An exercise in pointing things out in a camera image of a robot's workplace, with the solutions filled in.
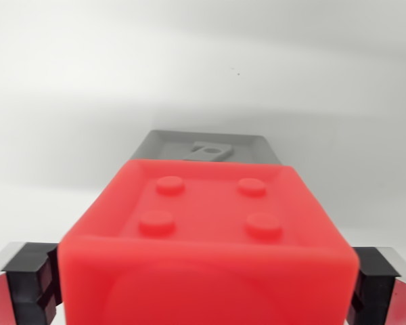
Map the gray embossed cube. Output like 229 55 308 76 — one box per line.
130 129 285 167

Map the black-padded silver gripper right finger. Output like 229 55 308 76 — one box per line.
346 246 406 325

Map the red studded cube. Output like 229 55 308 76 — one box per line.
56 158 361 325

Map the black-padded silver gripper left finger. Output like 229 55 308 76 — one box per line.
0 241 62 325

